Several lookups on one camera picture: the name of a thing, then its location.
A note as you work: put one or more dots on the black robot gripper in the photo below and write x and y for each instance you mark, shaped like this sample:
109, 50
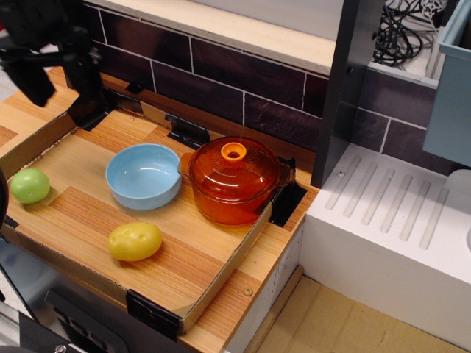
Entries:
49, 33

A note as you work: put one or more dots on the green plastic pear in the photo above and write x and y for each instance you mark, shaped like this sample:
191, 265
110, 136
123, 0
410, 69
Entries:
30, 186

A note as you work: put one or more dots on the light blue bowl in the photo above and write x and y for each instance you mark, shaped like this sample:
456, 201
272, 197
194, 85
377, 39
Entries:
144, 176

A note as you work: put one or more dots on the yellow plastic potato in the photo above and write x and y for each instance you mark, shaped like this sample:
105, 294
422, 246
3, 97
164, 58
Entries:
134, 241

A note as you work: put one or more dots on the orange glass pot lid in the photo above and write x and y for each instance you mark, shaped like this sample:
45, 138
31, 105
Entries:
234, 169

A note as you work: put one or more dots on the orange glass pot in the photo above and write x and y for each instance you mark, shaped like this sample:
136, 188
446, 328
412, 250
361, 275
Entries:
232, 213

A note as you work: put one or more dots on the light wooden shelf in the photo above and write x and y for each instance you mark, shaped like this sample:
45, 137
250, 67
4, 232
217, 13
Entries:
270, 41

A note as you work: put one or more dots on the cardboard fence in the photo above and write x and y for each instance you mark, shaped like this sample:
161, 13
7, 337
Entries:
201, 268

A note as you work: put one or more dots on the white sink drainboard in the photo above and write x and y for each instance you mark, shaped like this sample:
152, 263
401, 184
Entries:
395, 237

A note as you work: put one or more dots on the teal plastic bin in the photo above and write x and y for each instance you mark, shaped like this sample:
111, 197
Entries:
448, 132

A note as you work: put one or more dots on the dark grey vertical post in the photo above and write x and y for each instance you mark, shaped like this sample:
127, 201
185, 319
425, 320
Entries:
355, 42

